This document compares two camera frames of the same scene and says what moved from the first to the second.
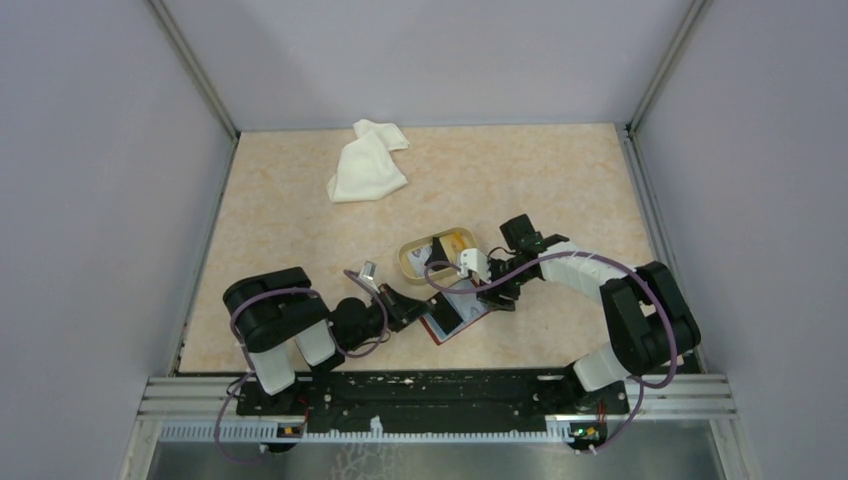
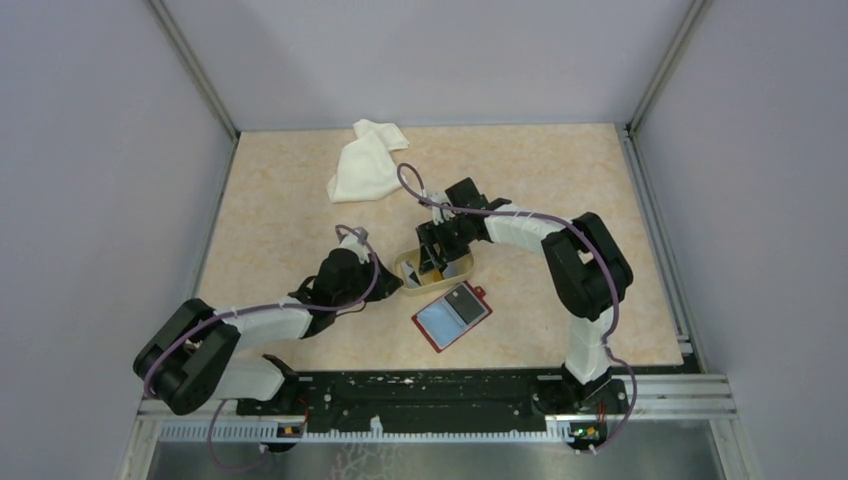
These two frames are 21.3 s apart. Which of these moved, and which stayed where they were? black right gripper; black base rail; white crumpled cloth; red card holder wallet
Moved: red card holder wallet; black right gripper
Stayed: black base rail; white crumpled cloth
